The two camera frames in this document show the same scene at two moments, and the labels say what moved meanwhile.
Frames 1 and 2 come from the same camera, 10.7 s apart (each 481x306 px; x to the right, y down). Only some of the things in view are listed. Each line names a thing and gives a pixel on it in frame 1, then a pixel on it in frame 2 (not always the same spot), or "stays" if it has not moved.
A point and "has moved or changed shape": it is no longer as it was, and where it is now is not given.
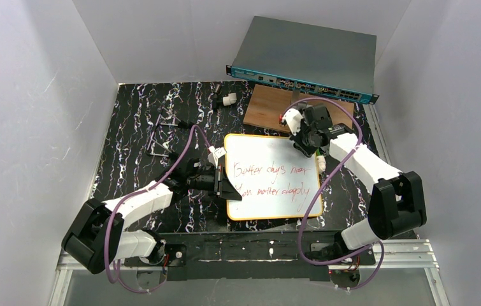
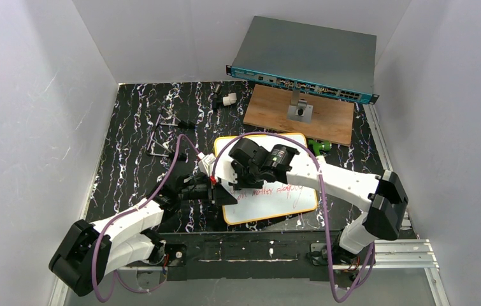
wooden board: [267, 102] stays
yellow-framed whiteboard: [272, 177] has moved or changed shape
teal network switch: [308, 58] stays
